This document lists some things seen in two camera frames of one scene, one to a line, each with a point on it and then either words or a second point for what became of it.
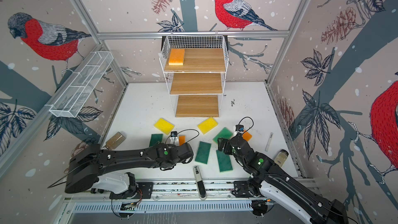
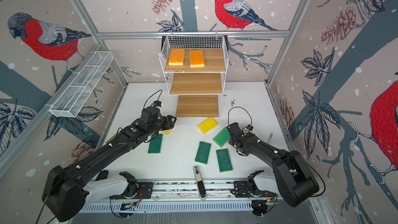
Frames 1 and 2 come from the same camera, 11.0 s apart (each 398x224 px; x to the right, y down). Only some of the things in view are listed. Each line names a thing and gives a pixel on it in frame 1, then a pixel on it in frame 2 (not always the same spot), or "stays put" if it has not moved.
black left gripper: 186,160 to 168,121
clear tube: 269,141 stays put
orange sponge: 176,56 stays put
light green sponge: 224,133 stays put
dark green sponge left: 155,138 stays put
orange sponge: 182,140 to 196,58
